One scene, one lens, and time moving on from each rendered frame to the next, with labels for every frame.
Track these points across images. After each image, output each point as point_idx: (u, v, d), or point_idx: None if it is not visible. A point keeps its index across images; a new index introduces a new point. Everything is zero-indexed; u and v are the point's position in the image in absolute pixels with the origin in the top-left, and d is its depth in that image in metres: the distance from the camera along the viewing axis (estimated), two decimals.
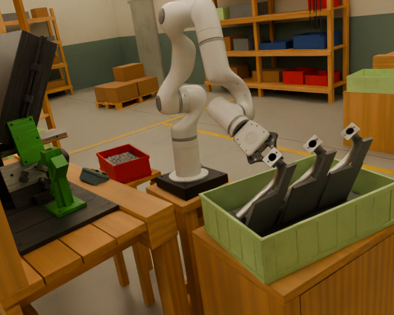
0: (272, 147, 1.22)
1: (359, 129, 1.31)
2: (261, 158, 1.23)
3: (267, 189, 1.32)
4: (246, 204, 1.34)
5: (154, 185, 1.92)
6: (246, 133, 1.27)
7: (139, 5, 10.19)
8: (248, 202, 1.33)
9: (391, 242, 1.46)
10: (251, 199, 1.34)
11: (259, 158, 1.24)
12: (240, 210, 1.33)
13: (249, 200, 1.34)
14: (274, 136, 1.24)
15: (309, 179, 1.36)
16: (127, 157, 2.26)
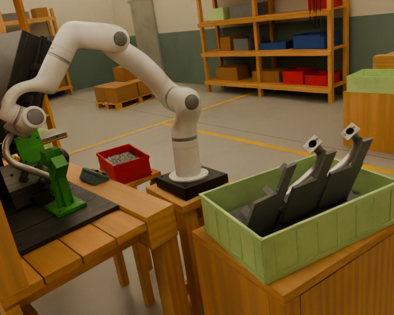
0: None
1: (359, 129, 1.31)
2: None
3: (21, 163, 1.69)
4: (41, 172, 1.72)
5: (154, 185, 1.92)
6: None
7: (139, 5, 10.19)
8: (39, 170, 1.72)
9: (391, 242, 1.46)
10: (35, 170, 1.71)
11: None
12: (47, 172, 1.74)
13: (37, 171, 1.71)
14: (4, 122, 1.61)
15: (309, 179, 1.36)
16: (127, 157, 2.26)
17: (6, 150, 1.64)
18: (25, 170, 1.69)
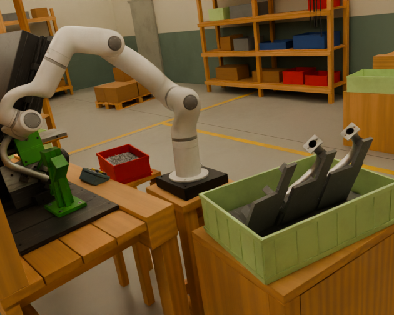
0: None
1: (359, 129, 1.31)
2: None
3: (18, 165, 1.72)
4: (37, 174, 1.75)
5: (154, 185, 1.92)
6: None
7: (139, 5, 10.19)
8: (35, 172, 1.75)
9: (391, 242, 1.46)
10: (32, 172, 1.74)
11: None
12: (44, 174, 1.77)
13: (34, 173, 1.74)
14: (1, 125, 1.64)
15: (309, 179, 1.36)
16: (127, 157, 2.26)
17: (4, 153, 1.67)
18: (22, 172, 1.72)
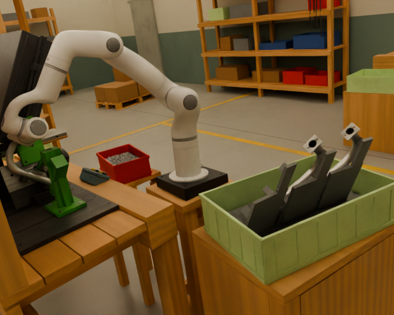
0: None
1: (359, 129, 1.31)
2: None
3: (24, 170, 1.75)
4: (44, 179, 1.78)
5: (154, 185, 1.92)
6: None
7: (139, 5, 10.19)
8: (42, 177, 1.77)
9: (391, 242, 1.46)
10: (38, 177, 1.76)
11: None
12: (49, 179, 1.80)
13: (40, 178, 1.77)
14: None
15: (309, 179, 1.36)
16: (127, 157, 2.26)
17: (10, 159, 1.69)
18: (29, 177, 1.74)
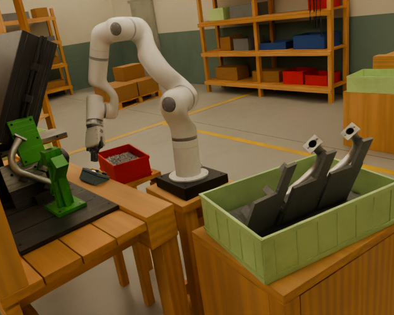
0: None
1: (359, 129, 1.31)
2: (97, 152, 1.90)
3: (26, 171, 1.75)
4: (45, 180, 1.78)
5: (154, 185, 1.92)
6: None
7: (139, 5, 10.19)
8: (44, 177, 1.78)
9: (391, 242, 1.46)
10: (40, 178, 1.77)
11: (99, 151, 1.90)
12: None
13: (42, 179, 1.77)
14: (89, 150, 1.93)
15: (309, 179, 1.36)
16: (127, 157, 2.26)
17: (12, 159, 1.70)
18: (30, 179, 1.75)
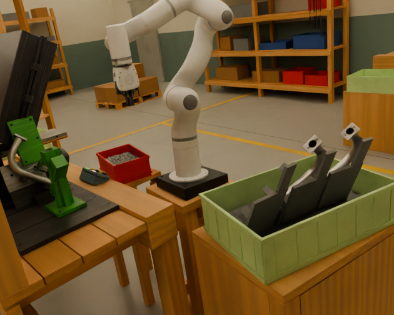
0: (132, 95, 1.66)
1: (359, 129, 1.31)
2: (127, 96, 1.65)
3: (26, 171, 1.75)
4: (45, 180, 1.78)
5: (154, 185, 1.92)
6: (128, 74, 1.61)
7: (139, 5, 10.19)
8: (44, 177, 1.78)
9: (391, 242, 1.46)
10: (40, 178, 1.77)
11: (127, 95, 1.64)
12: None
13: (42, 179, 1.77)
14: (136, 89, 1.68)
15: (309, 179, 1.36)
16: (127, 157, 2.26)
17: (12, 159, 1.70)
18: (30, 179, 1.75)
